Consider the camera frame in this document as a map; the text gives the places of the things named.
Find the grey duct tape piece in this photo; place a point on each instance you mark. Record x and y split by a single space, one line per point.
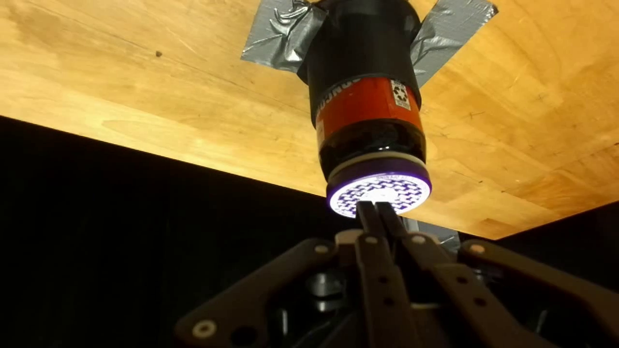
276 39

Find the dark square coaster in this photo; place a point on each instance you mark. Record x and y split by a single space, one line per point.
450 31

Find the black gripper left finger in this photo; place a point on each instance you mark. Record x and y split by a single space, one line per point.
379 296

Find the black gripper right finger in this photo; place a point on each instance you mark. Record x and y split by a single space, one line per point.
464 296

